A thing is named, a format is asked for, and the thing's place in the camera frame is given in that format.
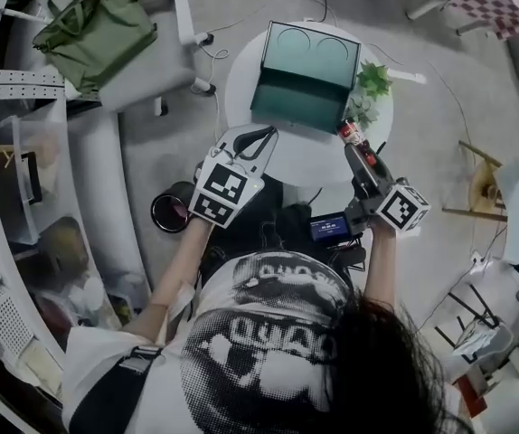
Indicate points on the person's printed white shirt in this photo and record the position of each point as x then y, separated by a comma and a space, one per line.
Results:
264, 355

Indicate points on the teal box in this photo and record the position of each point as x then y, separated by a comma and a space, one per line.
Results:
304, 66

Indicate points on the black waste bin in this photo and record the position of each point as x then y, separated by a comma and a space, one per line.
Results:
169, 210

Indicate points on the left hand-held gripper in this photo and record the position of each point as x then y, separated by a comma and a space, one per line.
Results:
221, 188

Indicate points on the white office chair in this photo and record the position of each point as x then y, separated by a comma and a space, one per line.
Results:
151, 84

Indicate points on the clear bin with brown contents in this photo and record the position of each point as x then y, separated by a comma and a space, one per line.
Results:
63, 247

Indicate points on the green tote bag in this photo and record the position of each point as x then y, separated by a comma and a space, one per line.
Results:
97, 39

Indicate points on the small red bottle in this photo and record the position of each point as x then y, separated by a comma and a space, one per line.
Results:
352, 134

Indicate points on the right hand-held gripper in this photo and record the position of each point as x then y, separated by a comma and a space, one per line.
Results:
399, 210

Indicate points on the person's right forearm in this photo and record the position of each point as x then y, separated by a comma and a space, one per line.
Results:
381, 265

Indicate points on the black metal rack frame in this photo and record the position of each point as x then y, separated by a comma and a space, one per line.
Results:
476, 305

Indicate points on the wooden stool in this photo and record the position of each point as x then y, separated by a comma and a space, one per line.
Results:
481, 183

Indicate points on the white perforated basket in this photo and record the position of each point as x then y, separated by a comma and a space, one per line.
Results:
4, 321

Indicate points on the person's left forearm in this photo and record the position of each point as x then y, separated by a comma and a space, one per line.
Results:
178, 269

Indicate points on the white metal shelf rack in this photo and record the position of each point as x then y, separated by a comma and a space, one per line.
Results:
94, 161

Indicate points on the white round table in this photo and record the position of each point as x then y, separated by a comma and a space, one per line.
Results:
314, 161

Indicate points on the clear plastic bin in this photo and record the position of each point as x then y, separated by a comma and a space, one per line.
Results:
11, 179
83, 296

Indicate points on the small green potted plant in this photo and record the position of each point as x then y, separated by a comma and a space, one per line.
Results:
374, 79
361, 112

